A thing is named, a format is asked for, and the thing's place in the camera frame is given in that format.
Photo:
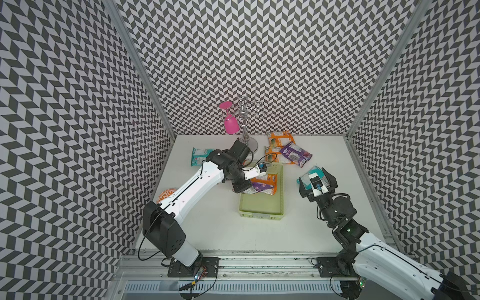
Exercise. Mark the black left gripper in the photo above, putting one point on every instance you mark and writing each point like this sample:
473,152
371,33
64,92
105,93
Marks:
239,187

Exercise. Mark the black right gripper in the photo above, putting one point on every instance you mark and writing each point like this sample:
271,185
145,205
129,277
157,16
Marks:
332,180

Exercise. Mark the teal Fox's candy bag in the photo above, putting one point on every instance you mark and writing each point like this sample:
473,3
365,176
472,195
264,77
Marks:
315,170

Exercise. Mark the light green plastic basket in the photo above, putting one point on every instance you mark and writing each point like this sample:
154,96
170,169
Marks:
262,205

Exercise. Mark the orange Fox's candy bag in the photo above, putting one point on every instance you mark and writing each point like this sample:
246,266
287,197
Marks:
271,178

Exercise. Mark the pink purple Fox's candy bag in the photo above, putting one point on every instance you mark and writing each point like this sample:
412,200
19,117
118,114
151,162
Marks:
260,187

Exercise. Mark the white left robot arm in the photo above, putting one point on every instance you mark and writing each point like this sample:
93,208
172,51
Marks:
161,224

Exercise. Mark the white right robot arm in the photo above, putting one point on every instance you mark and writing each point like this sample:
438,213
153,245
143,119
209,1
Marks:
366,256

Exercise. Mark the orange candy bag under purple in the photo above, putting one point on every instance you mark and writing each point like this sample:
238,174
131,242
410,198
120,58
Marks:
278,155

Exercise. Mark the teal candy bag left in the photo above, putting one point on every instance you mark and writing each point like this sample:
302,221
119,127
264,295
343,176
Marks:
199,155

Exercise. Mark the pink plastic wine glass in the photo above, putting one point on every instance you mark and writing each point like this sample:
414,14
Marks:
230,122

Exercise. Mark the orange patterned plate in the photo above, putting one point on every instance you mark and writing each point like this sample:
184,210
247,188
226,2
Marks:
165,194

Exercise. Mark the chrome glass holder stand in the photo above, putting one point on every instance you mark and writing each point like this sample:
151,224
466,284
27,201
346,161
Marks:
248,110

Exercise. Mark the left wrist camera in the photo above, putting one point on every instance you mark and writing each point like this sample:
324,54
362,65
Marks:
258,170

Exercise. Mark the orange candy bag at wall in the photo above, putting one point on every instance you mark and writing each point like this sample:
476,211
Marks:
279,138

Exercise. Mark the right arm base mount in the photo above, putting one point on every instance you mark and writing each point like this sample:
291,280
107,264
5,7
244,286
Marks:
332,266

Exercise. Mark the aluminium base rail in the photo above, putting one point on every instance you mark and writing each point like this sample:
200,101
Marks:
240,273

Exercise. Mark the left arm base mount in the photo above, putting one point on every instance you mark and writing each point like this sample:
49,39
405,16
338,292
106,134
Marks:
178,270

